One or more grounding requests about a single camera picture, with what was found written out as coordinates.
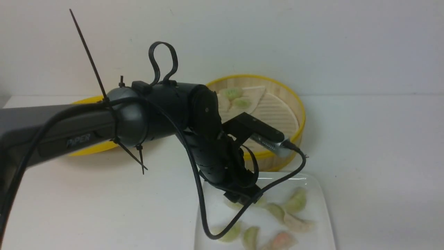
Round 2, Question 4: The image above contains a pale green dumpling in steamer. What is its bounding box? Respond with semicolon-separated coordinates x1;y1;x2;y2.
219;87;243;101

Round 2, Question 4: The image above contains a yellow-rimmed bamboo steamer basket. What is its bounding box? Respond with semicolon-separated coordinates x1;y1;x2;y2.
205;74;306;172

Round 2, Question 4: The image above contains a green dumpling plate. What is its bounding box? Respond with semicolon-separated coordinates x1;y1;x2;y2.
284;187;307;214
242;226;260;250
264;203;285;224
210;221;242;243

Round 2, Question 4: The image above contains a white square plate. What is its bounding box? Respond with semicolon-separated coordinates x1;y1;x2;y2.
194;174;336;250

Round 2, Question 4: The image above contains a long black zip tie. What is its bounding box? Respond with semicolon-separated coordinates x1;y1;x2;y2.
69;8;147;175

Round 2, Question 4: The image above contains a pink dumpling plate bottom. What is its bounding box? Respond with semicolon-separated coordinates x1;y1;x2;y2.
260;232;298;250

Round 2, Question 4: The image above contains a green dumpling plate centre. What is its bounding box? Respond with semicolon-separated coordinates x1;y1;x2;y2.
264;203;285;224

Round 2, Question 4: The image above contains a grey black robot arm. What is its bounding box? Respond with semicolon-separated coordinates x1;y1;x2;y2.
1;81;261;237

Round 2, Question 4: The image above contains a white steamer liner cloth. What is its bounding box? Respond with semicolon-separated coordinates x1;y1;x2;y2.
217;86;265;123

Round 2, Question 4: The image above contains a green dumpling plate bottom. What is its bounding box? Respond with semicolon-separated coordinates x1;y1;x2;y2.
242;226;260;250

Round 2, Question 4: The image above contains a green dumpling plate left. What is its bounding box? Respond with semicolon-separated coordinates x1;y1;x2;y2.
210;221;242;243

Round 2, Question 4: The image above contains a pale pink dumpling plate right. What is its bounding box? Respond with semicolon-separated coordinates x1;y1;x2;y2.
284;213;315;233

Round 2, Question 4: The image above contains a green dumpling plate right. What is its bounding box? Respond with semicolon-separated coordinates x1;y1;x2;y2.
284;187;307;214

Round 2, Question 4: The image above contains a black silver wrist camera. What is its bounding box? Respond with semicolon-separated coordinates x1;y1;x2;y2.
222;112;299;158

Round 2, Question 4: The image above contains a black camera cable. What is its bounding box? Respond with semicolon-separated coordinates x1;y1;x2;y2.
0;97;308;241

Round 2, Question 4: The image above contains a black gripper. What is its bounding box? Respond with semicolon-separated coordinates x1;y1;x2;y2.
181;129;262;205

